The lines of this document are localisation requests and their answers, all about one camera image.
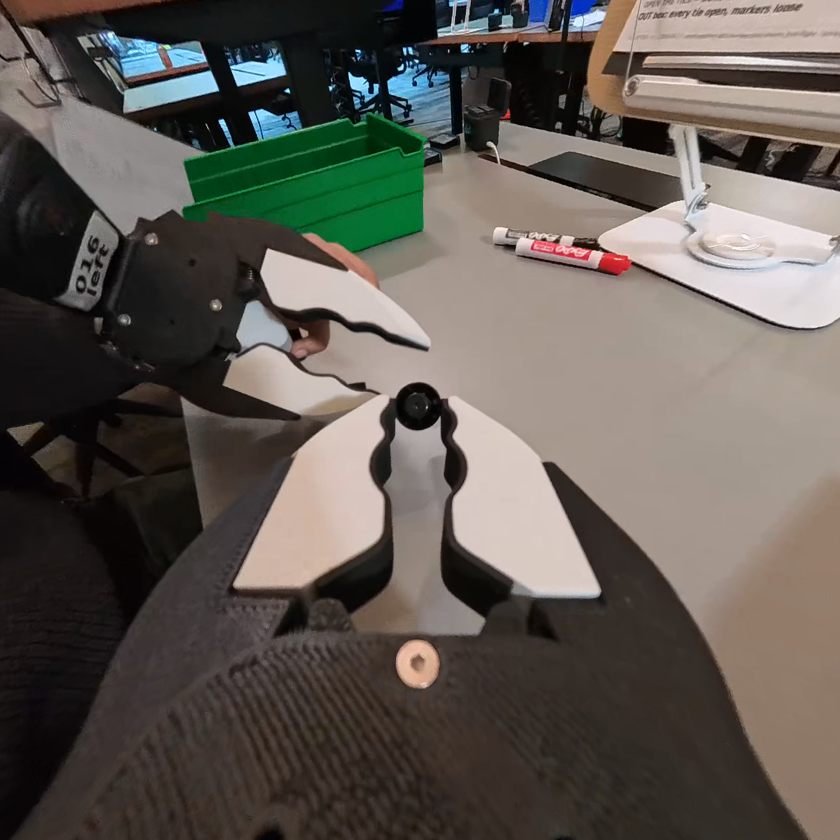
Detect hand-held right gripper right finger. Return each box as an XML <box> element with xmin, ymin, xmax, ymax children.
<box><xmin>440</xmin><ymin>395</ymin><xmax>603</xmax><ymax>616</ymax></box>

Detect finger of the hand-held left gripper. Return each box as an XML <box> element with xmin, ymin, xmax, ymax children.
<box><xmin>222</xmin><ymin>306</ymin><xmax>383</xmax><ymax>425</ymax></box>
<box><xmin>258</xmin><ymin>247</ymin><xmax>433</xmax><ymax>352</ymax></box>

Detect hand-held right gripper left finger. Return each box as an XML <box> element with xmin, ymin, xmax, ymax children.
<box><xmin>233</xmin><ymin>395</ymin><xmax>399</xmax><ymax>610</ymax></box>

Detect black dry-erase marker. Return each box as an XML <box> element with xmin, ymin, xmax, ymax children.
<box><xmin>492</xmin><ymin>226</ymin><xmax>602</xmax><ymax>250</ymax></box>
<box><xmin>395</xmin><ymin>382</ymin><xmax>445</xmax><ymax>432</ymax></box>

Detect red dry-erase marker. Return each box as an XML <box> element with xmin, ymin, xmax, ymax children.
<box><xmin>514</xmin><ymin>236</ymin><xmax>633</xmax><ymax>277</ymax></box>

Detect person's left forearm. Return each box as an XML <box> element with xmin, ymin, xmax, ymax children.
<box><xmin>0</xmin><ymin>282</ymin><xmax>160</xmax><ymax>434</ymax></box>

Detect green plastic bin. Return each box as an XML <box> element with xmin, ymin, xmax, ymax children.
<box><xmin>182</xmin><ymin>113</ymin><xmax>429</xmax><ymax>254</ymax></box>

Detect black power adapter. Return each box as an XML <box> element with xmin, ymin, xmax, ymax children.
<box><xmin>462</xmin><ymin>77</ymin><xmax>514</xmax><ymax>153</ymax></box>

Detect brown table black legs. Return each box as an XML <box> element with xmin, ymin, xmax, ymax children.
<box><xmin>0</xmin><ymin>0</ymin><xmax>437</xmax><ymax>148</ymax></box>

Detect wooden background desk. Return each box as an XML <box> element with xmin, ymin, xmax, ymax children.
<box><xmin>419</xmin><ymin>26</ymin><xmax>599</xmax><ymax>135</ymax></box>

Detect printed instruction sheet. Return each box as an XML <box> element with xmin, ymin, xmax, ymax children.
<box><xmin>613</xmin><ymin>0</ymin><xmax>840</xmax><ymax>59</ymax></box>

